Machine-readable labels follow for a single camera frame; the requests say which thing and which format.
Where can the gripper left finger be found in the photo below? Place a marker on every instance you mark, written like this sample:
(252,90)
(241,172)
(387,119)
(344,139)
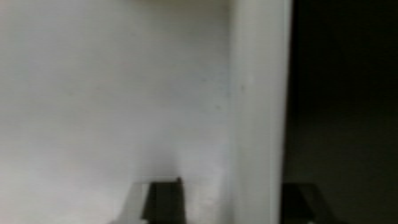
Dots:
(154,202)

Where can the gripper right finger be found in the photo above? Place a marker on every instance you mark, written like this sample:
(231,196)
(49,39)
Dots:
(303,207)

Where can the white square table top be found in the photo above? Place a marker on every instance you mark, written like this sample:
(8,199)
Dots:
(142,99)

